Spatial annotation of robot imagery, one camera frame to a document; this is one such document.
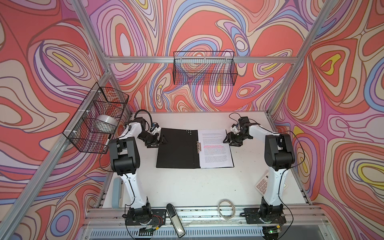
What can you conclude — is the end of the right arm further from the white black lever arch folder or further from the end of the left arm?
the end of the left arm

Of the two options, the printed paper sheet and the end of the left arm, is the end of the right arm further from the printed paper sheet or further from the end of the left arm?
the end of the left arm

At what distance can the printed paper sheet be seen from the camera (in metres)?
0.94

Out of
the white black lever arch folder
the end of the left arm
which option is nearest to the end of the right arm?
the white black lever arch folder
